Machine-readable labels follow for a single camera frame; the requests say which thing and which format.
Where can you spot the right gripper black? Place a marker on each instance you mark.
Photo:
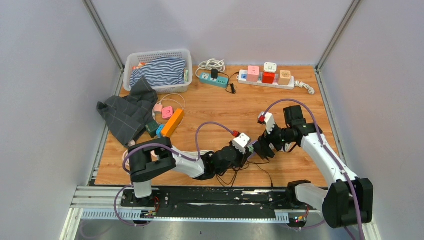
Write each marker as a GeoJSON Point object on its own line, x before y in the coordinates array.
{"type": "Point", "coordinates": [265, 140]}

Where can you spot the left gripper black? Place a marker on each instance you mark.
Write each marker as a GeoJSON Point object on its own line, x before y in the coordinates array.
{"type": "Point", "coordinates": [243, 158]}

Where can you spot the purple power strip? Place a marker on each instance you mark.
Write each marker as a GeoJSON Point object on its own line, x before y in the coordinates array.
{"type": "Point", "coordinates": [252, 144]}

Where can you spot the orange power strip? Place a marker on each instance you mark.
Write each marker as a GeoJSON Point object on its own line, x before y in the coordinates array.
{"type": "Point", "coordinates": [172, 124]}

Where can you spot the blue cube socket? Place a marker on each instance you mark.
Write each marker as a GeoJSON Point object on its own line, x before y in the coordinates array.
{"type": "Point", "coordinates": [159, 130]}

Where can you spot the pink cube adapter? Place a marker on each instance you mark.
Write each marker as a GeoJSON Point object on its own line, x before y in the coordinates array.
{"type": "Point", "coordinates": [167, 112]}

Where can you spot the dark green cube socket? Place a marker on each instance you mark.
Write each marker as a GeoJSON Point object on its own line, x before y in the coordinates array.
{"type": "Point", "coordinates": [151, 128]}

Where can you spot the light pink usb charger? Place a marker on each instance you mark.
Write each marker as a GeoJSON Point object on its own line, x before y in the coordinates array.
{"type": "Point", "coordinates": [157, 109]}

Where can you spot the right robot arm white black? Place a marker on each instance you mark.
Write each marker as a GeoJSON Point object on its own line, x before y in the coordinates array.
{"type": "Point", "coordinates": [348, 200]}

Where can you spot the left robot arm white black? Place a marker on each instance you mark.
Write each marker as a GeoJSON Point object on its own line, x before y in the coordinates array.
{"type": "Point", "coordinates": [155, 157]}

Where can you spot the red cube socket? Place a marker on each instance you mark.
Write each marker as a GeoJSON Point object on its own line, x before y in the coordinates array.
{"type": "Point", "coordinates": [268, 78]}

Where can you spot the tan cube socket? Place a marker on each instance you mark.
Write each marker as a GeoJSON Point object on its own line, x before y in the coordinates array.
{"type": "Point", "coordinates": [284, 77]}

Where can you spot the pink cube socket back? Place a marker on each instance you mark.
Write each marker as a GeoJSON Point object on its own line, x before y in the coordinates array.
{"type": "Point", "coordinates": [253, 73]}

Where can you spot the white cube socket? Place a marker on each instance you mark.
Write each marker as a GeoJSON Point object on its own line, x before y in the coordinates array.
{"type": "Point", "coordinates": [270, 67]}

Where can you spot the white blue small adapter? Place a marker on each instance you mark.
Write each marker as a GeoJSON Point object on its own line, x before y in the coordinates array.
{"type": "Point", "coordinates": [242, 76]}

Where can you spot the white long power strip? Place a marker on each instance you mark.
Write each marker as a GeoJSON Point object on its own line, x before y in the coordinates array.
{"type": "Point", "coordinates": [291, 85]}

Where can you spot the teal power strip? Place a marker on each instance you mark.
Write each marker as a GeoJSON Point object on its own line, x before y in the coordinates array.
{"type": "Point", "coordinates": [220, 81]}

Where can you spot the black charger on teal strip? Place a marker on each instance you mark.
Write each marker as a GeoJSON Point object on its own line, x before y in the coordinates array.
{"type": "Point", "coordinates": [214, 73]}

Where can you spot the blue white striped cloth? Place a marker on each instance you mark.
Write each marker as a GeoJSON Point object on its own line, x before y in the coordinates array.
{"type": "Point", "coordinates": [162, 71]}

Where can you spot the dark grey checked cloth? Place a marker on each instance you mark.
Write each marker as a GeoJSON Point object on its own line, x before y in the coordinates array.
{"type": "Point", "coordinates": [127, 117]}

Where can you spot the white plastic basket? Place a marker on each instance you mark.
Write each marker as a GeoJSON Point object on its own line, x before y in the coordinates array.
{"type": "Point", "coordinates": [137, 60]}

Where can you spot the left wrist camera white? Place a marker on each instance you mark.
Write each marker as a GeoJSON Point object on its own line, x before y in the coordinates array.
{"type": "Point", "coordinates": [241, 142]}

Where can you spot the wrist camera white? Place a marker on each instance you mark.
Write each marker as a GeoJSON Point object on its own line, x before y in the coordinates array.
{"type": "Point", "coordinates": [241, 142]}
{"type": "Point", "coordinates": [268, 120]}

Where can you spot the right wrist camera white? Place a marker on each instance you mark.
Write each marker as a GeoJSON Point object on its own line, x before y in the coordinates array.
{"type": "Point", "coordinates": [268, 120]}

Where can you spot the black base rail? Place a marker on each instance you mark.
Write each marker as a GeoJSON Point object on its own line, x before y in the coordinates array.
{"type": "Point", "coordinates": [214, 202]}

